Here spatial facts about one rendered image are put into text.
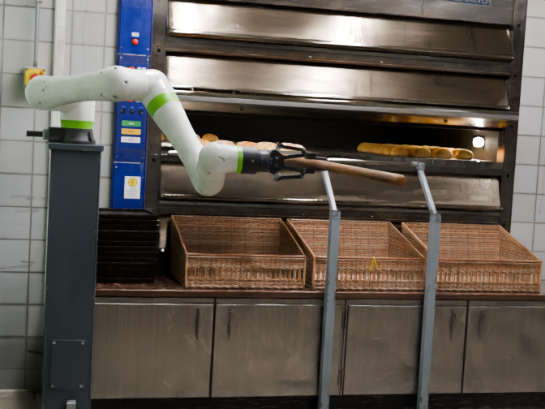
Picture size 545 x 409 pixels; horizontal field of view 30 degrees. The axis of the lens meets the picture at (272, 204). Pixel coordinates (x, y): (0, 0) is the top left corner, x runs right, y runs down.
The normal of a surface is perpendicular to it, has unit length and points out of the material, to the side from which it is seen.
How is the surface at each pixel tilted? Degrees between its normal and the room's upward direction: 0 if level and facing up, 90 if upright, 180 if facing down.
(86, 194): 90
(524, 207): 90
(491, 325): 90
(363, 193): 70
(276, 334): 90
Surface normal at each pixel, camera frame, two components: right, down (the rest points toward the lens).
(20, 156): 0.26, 0.09
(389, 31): 0.27, -0.25
